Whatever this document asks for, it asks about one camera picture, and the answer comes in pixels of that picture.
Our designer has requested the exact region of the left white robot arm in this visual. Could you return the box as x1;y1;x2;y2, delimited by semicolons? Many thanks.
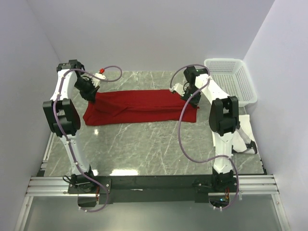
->
43;60;99;193

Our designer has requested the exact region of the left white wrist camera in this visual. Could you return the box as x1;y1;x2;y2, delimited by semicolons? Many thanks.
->
91;68;107;87

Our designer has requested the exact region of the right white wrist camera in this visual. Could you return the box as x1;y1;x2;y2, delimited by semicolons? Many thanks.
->
169;83;185;96

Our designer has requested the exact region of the white perforated plastic basket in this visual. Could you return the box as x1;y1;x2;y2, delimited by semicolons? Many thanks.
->
204;58;257;107

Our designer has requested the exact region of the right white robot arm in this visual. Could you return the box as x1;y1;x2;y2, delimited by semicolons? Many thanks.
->
178;64;240;192

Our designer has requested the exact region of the red t-shirt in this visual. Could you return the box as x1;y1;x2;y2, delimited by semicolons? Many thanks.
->
83;90;185;126

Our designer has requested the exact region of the white printed folded t-shirt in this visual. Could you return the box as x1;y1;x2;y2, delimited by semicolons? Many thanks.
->
232;115;258;154

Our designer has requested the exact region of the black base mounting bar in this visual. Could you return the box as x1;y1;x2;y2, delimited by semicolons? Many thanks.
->
62;172;239;208

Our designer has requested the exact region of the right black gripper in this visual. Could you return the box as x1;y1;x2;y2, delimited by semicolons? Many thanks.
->
181;86;202;109

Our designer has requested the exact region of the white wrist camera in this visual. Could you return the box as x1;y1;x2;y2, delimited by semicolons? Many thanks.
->
91;68;107;87
169;83;185;96

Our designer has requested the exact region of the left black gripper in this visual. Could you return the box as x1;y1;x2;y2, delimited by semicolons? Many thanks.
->
74;77;100;103

